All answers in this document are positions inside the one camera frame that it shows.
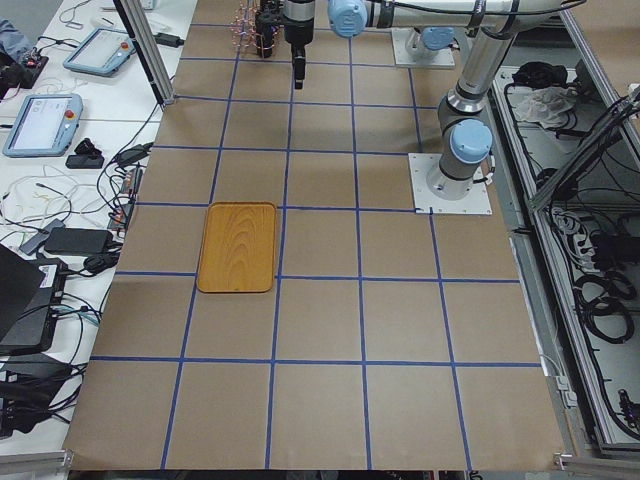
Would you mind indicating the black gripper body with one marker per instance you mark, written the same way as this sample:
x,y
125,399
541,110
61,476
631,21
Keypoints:
x,y
298,26

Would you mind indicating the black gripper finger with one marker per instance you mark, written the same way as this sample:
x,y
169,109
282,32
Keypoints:
x,y
299,66

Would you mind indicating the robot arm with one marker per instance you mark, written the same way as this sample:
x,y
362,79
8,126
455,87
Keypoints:
x,y
467,141
450,25

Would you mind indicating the wooden tray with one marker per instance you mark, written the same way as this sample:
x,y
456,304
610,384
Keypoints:
x,y
238,248

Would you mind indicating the teach pendant far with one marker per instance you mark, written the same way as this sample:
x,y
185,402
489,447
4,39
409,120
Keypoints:
x,y
101,53

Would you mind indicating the teach pendant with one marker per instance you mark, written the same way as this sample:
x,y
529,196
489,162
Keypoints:
x,y
45,126
101,53

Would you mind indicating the white crumpled cloth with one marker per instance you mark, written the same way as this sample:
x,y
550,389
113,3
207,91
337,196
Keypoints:
x,y
548,107

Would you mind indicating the teach pendant near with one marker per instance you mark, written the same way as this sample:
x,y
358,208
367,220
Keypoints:
x,y
45,126

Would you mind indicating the black power adapter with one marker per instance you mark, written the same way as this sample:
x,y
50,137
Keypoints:
x,y
77,241

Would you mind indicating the black laptop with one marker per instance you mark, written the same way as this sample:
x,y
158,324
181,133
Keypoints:
x,y
30,290

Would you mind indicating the copper wire bottle basket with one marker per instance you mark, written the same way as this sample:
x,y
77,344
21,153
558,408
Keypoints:
x,y
243,26

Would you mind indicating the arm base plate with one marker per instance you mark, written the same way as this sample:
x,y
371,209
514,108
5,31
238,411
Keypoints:
x,y
435,193
429,47

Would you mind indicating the aluminium frame post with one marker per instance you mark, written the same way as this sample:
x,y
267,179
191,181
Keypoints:
x,y
136,24

